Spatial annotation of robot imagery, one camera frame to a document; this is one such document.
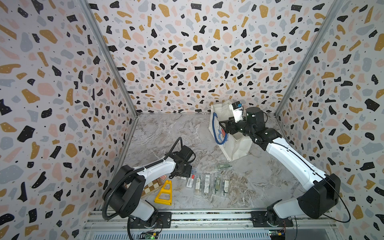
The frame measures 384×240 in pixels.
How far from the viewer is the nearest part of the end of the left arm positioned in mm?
640

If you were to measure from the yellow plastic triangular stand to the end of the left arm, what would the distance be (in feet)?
0.42

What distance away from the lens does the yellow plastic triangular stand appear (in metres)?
0.81
